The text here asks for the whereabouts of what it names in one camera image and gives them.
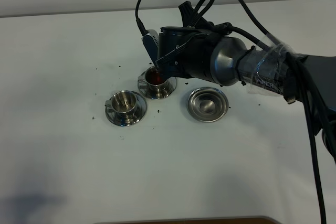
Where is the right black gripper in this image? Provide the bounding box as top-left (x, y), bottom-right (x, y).
top-left (178, 1), bottom-right (214, 29)

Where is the right black silver robot arm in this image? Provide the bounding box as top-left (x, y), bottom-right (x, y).
top-left (154, 1), bottom-right (335, 155)

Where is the far stainless steel teacup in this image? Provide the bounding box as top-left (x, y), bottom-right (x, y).
top-left (138, 66), bottom-right (170, 91)

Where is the stainless steel teacup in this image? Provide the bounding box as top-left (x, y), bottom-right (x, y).
top-left (105, 90), bottom-right (137, 115)
top-left (138, 66), bottom-right (170, 91)

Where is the steel teapot saucer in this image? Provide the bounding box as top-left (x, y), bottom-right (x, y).
top-left (186, 87), bottom-right (229, 123)

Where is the near stainless steel teacup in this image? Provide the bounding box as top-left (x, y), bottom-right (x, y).
top-left (105, 90), bottom-right (137, 115)

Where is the far steel cup saucer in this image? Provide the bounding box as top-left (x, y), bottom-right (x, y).
top-left (138, 74), bottom-right (177, 100)

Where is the steel cup saucer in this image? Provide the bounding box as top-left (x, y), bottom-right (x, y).
top-left (105, 91), bottom-right (147, 127)
top-left (138, 74), bottom-right (177, 100)

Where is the near steel cup saucer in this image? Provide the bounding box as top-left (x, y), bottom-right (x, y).
top-left (105, 91), bottom-right (147, 127)

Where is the right black cable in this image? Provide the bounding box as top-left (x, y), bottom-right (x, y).
top-left (135, 0), bottom-right (336, 224)

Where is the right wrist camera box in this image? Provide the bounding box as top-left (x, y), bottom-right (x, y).
top-left (142, 29), bottom-right (159, 67)

